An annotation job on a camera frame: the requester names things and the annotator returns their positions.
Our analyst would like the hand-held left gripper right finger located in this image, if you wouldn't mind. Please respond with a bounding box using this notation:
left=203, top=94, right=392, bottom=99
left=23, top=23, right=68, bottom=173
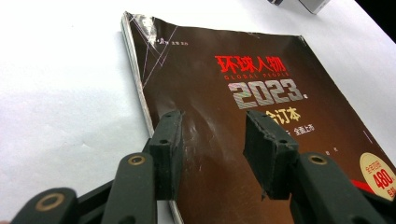
left=242, top=110, right=300, bottom=200

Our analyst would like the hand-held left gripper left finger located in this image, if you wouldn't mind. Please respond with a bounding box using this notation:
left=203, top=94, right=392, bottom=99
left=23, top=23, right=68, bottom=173
left=148, top=109, right=185, bottom=201

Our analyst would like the brown glossy magazine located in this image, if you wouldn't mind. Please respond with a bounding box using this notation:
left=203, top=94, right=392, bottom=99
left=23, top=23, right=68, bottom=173
left=120, top=10, right=396, bottom=224

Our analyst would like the white picture-grid magazine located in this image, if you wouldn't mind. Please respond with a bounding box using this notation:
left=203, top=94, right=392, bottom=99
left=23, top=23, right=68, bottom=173
left=298, top=0, right=331, bottom=15

